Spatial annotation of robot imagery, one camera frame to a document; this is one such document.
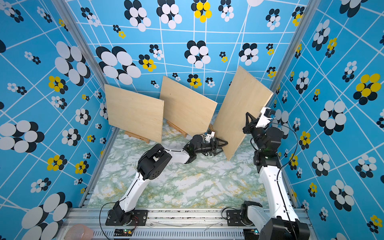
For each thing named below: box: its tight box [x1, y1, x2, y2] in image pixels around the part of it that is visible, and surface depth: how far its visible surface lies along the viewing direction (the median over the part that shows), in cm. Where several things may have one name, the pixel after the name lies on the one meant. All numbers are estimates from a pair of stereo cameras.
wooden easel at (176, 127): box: [166, 120, 188, 138], surface depth 107 cm
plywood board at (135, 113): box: [104, 84, 165, 144], surface depth 94 cm
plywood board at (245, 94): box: [212, 66, 274, 161], surface depth 77 cm
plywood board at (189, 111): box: [159, 75, 218, 136], surface depth 95 cm
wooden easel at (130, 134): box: [124, 131, 150, 144], surface depth 101 cm
